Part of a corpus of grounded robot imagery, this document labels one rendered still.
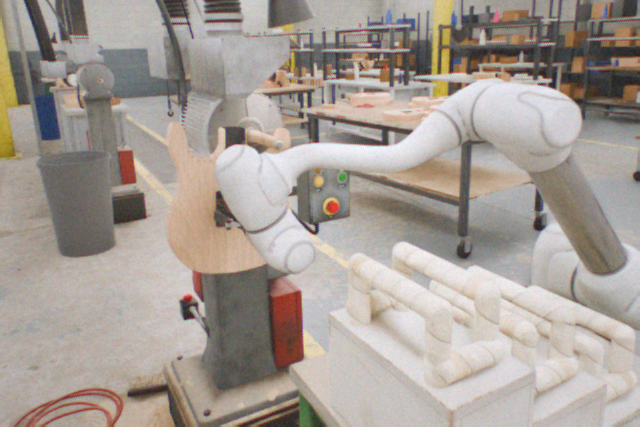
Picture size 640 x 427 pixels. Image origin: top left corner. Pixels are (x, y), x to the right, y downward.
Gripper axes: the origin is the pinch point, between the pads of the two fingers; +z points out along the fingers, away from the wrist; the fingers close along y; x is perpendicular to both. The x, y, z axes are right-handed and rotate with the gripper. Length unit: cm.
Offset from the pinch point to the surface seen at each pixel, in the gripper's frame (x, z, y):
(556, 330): 2, -86, 19
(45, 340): -110, 167, -48
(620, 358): -7, -86, 36
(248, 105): 26.1, 18.7, 11.2
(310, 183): 0.7, 18.1, 32.4
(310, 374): -17, -56, -5
